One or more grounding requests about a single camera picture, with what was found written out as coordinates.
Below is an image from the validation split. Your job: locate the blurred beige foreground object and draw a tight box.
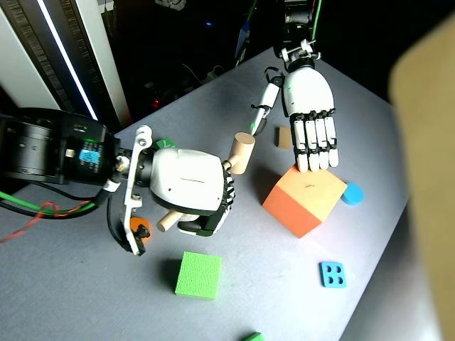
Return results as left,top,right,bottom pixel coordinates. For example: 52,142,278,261
389,10,455,341

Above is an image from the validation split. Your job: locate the blue perforated square tile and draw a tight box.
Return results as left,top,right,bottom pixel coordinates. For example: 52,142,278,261
318,261,348,288

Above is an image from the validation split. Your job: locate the orange and black object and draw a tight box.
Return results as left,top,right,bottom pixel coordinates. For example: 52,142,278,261
129,217,152,243

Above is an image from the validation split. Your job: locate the large orange cube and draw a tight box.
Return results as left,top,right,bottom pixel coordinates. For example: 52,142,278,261
262,166,348,238

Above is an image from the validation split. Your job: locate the tan square tile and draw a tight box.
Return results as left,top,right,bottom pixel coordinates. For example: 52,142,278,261
275,126,293,149

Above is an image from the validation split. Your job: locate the white power strip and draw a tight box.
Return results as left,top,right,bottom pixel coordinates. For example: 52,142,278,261
205,65,225,82

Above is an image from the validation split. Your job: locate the green piece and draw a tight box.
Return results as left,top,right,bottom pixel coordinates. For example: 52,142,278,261
154,137,178,151

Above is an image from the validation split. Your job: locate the green cable of arm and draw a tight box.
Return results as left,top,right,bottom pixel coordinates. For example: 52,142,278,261
311,0,323,40
0,190,97,218

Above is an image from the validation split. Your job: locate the red black twisted cable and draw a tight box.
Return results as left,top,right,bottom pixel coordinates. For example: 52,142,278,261
0,200,92,244

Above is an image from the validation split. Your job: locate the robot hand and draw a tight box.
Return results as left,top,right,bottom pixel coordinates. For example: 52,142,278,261
250,66,340,173
149,147,237,237

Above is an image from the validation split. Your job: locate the white panel with light strip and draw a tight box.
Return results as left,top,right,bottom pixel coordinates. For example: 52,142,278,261
0,0,131,124

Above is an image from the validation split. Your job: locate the blue white hanging connector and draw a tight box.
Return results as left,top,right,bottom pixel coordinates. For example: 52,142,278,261
234,20,252,67

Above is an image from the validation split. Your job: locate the large green textured block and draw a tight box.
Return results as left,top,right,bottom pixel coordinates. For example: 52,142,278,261
174,250,223,301

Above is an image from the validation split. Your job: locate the blue round disc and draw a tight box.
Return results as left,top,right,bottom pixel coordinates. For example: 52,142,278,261
341,182,365,206

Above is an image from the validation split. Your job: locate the grey table cloth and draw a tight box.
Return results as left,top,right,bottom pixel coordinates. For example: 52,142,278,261
0,45,444,341

